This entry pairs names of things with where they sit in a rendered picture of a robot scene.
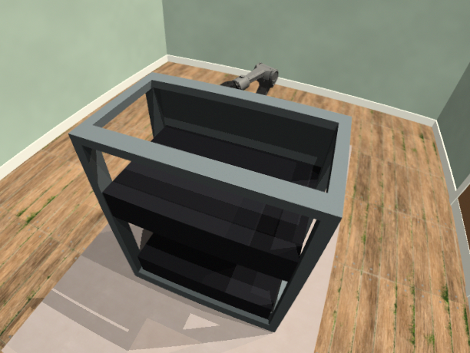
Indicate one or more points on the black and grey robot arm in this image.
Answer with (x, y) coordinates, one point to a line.
(262, 73)

